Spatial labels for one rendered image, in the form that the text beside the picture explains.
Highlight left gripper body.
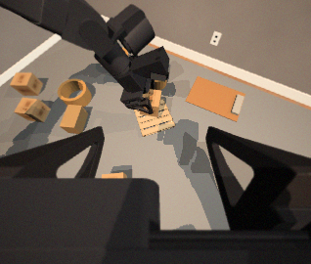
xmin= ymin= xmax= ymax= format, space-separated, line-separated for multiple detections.
xmin=112 ymin=60 xmax=152 ymax=107

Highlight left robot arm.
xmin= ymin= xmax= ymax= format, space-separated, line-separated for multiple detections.
xmin=0 ymin=0 xmax=171 ymax=93

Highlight small wooden pallet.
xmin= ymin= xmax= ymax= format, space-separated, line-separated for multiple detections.
xmin=134 ymin=99 xmax=175 ymax=137

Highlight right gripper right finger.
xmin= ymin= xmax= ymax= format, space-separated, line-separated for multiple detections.
xmin=205 ymin=126 xmax=311 ymax=230

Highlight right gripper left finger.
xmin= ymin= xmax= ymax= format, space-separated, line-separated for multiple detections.
xmin=0 ymin=126 xmax=105 ymax=178

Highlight brown cylinder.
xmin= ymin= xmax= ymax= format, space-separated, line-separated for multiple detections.
xmin=155 ymin=80 xmax=167 ymax=91

